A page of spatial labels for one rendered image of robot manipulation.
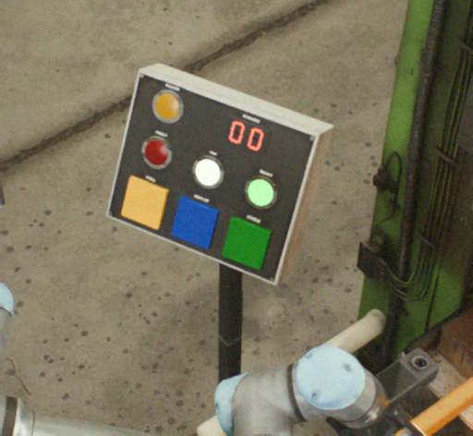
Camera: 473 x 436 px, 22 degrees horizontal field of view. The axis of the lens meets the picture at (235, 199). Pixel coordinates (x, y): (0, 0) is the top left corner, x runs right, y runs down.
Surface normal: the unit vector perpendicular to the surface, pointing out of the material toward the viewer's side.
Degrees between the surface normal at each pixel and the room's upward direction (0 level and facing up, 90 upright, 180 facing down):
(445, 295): 90
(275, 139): 60
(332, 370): 29
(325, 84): 0
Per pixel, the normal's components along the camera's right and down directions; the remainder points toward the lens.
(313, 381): -0.37, -0.37
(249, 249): -0.39, 0.23
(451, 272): -0.79, 0.45
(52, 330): 0.02, -0.67
